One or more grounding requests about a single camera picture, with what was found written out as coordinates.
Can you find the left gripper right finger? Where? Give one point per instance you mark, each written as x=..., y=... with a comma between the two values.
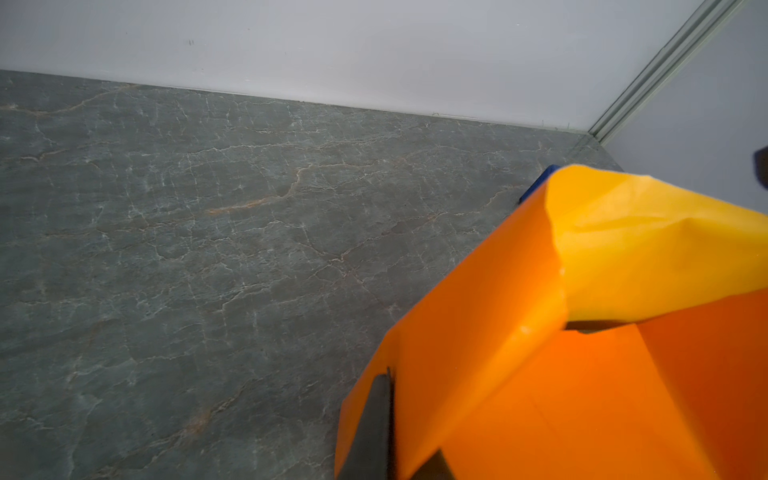
x=435, y=468

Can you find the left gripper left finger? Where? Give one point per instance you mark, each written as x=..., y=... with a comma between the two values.
x=370, y=455

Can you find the blue tape dispenser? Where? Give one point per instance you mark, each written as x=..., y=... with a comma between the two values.
x=540, y=180

